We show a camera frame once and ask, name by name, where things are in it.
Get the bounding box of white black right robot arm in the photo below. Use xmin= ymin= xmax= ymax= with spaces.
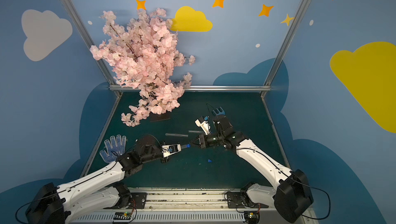
xmin=195 ymin=115 xmax=314 ymax=224

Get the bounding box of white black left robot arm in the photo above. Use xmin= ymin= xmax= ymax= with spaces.
xmin=25 ymin=135 xmax=182 ymax=224

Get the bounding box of blue toy garden fork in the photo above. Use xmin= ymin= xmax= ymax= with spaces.
xmin=211 ymin=107 xmax=225 ymax=116

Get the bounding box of blue dotted work glove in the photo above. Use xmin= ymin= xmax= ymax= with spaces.
xmin=100 ymin=134 xmax=127 ymax=164

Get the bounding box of left controller board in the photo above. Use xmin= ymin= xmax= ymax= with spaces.
xmin=112 ymin=212 xmax=132 ymax=224

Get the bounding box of controller board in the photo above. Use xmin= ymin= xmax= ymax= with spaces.
xmin=243 ymin=212 xmax=260 ymax=224
xmin=112 ymin=212 xmax=132 ymax=224

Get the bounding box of right controller board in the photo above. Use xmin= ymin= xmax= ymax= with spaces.
xmin=243 ymin=212 xmax=260 ymax=224

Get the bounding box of pink cherry blossom tree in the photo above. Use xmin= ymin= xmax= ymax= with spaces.
xmin=90 ymin=8 xmax=196 ymax=127

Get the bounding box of dark tree base plate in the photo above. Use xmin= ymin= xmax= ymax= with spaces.
xmin=150 ymin=112 xmax=170 ymax=122

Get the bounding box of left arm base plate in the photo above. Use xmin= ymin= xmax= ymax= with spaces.
xmin=106 ymin=192 xmax=147 ymax=210

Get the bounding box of aluminium front rail base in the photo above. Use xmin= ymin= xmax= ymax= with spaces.
xmin=51 ymin=188 xmax=316 ymax=224

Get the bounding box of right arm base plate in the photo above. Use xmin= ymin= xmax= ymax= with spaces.
xmin=224 ymin=191 xmax=269 ymax=209

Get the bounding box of aluminium frame rail back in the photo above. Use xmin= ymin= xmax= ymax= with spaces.
xmin=109 ymin=85 xmax=271 ymax=92

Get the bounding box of aluminium frame post right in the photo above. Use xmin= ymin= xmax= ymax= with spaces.
xmin=264 ymin=0 xmax=312 ymax=91

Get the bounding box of aluminium frame post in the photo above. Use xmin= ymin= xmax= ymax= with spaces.
xmin=60 ymin=0 xmax=115 ymax=85
xmin=264 ymin=0 xmax=312 ymax=91

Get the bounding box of aluminium frame post left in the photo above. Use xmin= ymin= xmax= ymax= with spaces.
xmin=60 ymin=0 xmax=115 ymax=85

